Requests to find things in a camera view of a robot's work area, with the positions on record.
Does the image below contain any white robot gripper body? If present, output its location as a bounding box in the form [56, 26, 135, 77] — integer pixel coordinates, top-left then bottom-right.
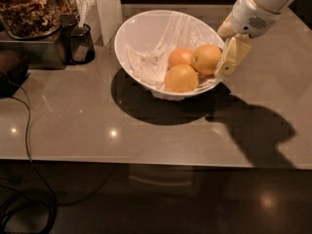
[230, 0, 280, 38]

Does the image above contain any right orange in bowl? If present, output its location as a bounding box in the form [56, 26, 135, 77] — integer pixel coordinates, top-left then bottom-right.
[191, 44, 221, 75]

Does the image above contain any front orange in bowl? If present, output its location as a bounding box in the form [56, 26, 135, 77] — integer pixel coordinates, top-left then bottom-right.
[164, 64, 199, 93]

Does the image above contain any metal tray box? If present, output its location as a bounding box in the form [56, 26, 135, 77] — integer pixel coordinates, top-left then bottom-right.
[0, 30, 66, 70]

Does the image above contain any glass jar of nuts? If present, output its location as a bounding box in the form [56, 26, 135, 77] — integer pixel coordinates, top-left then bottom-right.
[0, 0, 61, 40]

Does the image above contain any orange in bowl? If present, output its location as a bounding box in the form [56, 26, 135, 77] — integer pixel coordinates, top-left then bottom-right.
[168, 48, 192, 68]
[191, 44, 221, 75]
[164, 64, 199, 93]

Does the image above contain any black mesh cup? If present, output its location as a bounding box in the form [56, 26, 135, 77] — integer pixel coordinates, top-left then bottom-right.
[61, 24, 96, 64]

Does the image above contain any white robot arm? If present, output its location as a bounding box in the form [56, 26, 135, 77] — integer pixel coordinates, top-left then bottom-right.
[214, 0, 294, 78]

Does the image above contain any white slanted bowl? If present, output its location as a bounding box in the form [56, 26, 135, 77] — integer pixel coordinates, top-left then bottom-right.
[114, 10, 228, 101]

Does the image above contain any white pillar panel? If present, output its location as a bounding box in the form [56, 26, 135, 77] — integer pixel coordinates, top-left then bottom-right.
[86, 0, 123, 45]

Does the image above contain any white utensil in cup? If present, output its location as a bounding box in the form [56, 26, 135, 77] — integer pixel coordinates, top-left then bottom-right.
[78, 0, 88, 29]

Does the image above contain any clear plastic wrap in bowl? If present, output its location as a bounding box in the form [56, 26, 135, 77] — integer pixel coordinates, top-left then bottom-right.
[125, 11, 225, 95]

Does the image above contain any back orange in bowl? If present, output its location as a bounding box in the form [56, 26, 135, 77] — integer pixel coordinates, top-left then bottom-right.
[168, 48, 192, 68]

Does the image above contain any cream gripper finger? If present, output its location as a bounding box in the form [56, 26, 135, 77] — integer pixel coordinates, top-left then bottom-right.
[217, 15, 235, 38]
[214, 33, 252, 79]

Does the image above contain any black cable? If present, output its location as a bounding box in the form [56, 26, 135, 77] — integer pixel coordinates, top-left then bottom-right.
[0, 81, 118, 234]

